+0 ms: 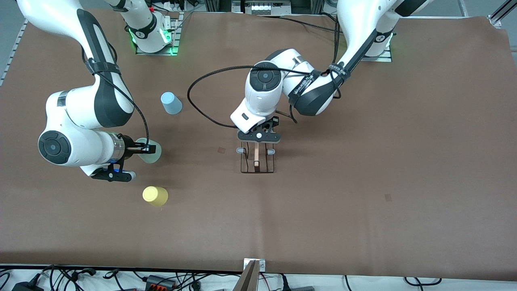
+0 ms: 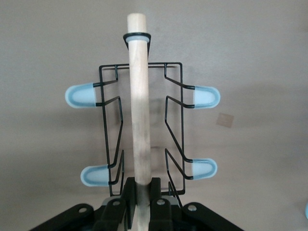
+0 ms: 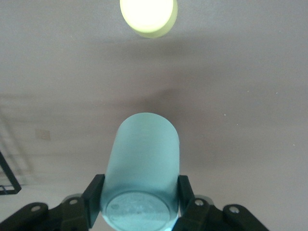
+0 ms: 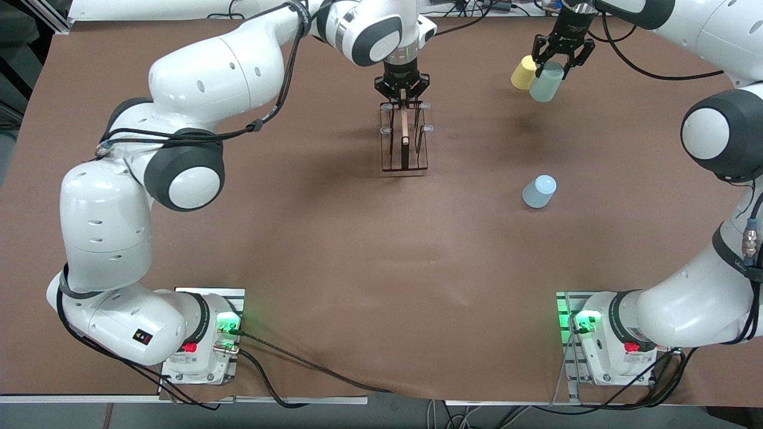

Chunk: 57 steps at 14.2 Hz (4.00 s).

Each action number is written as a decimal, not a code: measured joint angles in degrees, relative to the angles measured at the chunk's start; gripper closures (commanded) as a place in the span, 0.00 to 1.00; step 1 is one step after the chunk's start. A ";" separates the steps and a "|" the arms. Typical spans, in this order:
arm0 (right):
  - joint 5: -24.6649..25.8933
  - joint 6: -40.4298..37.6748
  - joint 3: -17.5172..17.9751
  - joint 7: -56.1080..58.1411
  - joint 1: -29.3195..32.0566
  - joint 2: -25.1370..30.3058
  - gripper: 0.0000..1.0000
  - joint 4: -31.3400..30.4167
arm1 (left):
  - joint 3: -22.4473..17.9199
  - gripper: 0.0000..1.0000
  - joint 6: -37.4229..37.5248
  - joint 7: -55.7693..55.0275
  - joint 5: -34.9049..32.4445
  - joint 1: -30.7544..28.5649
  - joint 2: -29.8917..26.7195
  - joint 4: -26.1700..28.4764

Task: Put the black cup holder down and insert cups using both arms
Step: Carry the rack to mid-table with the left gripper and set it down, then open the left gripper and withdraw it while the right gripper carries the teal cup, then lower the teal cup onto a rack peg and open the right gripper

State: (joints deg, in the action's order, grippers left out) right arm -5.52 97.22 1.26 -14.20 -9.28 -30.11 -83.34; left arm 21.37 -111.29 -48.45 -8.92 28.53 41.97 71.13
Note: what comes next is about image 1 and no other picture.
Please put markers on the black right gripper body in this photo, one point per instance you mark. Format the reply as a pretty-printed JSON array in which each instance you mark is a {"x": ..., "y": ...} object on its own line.
[{"x": 129, "y": 147}]

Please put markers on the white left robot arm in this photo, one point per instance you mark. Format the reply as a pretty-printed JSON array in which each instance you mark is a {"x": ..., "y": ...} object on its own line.
[{"x": 323, "y": 89}]

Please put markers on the grey aluminium bar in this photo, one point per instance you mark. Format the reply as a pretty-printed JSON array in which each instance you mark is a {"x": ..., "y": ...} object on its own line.
[{"x": 247, "y": 281}]

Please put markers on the black orange connector block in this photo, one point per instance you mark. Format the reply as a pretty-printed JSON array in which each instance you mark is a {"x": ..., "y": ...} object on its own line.
[{"x": 159, "y": 281}]

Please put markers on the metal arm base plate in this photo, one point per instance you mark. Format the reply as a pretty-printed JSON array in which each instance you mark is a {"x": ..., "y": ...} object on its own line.
[
  {"x": 379, "y": 59},
  {"x": 174, "y": 32}
]

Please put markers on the mint green plastic cup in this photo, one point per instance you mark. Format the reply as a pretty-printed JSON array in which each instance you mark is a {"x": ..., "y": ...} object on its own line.
[{"x": 155, "y": 157}]

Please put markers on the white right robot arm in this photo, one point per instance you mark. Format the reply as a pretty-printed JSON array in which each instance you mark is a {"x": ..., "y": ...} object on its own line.
[{"x": 80, "y": 105}]

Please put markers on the black power adapter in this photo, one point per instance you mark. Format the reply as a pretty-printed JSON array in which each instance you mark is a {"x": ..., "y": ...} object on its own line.
[{"x": 26, "y": 287}]

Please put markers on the small metal edge bracket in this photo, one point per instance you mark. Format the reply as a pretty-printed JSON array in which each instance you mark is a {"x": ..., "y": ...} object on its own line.
[{"x": 262, "y": 264}]

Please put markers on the large table cover sheet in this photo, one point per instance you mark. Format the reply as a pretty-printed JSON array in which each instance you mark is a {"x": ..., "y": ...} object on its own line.
[{"x": 363, "y": 161}]

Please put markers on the pale yellow plastic cup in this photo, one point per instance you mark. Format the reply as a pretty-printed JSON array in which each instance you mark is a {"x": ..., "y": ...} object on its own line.
[{"x": 155, "y": 196}]

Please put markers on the light blue plastic cup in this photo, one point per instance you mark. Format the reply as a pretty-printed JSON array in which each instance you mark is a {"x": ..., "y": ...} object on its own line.
[{"x": 171, "y": 104}]

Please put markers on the white socket strip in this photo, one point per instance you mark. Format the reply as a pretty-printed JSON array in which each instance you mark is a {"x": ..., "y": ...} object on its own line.
[{"x": 262, "y": 7}]

